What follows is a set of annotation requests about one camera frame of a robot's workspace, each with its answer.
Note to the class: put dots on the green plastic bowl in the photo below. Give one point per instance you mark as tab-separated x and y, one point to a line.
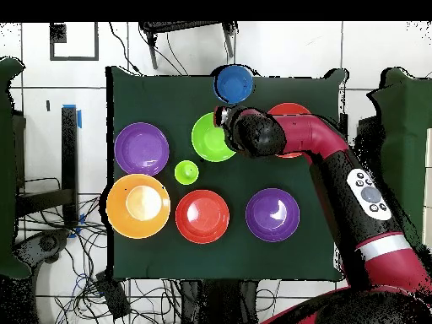
207	141

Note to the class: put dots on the small blue plastic bowl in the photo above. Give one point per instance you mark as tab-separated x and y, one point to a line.
234	84

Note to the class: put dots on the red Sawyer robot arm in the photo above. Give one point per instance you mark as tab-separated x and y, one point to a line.
357	202

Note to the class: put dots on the dark green tablecloth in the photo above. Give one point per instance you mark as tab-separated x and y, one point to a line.
162	98

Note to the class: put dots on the green plastic cup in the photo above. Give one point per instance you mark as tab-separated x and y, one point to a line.
186	172

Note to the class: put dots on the orange-red plastic bowl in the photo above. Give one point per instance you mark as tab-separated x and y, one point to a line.
202	216
288	108

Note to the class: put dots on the purple plastic bowl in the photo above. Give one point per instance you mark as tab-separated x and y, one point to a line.
272	215
141	148

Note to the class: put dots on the large orange plastic bowl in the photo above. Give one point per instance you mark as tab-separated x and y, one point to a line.
135	206

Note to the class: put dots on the blue tape strip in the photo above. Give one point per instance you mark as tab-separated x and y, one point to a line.
79	119

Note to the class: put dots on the neighbouring green table cloth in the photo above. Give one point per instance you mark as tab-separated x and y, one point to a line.
6	168
405	135

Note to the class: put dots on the black power adapter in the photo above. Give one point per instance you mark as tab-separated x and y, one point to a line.
113	297

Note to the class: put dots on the white box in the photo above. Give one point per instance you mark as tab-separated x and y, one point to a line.
428	168

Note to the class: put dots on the black camera stand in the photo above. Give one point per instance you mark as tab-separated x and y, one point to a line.
152	54

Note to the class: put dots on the black metal frame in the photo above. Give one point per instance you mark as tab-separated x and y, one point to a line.
69	152

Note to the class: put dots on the black square floor frame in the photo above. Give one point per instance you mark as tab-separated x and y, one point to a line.
58	33

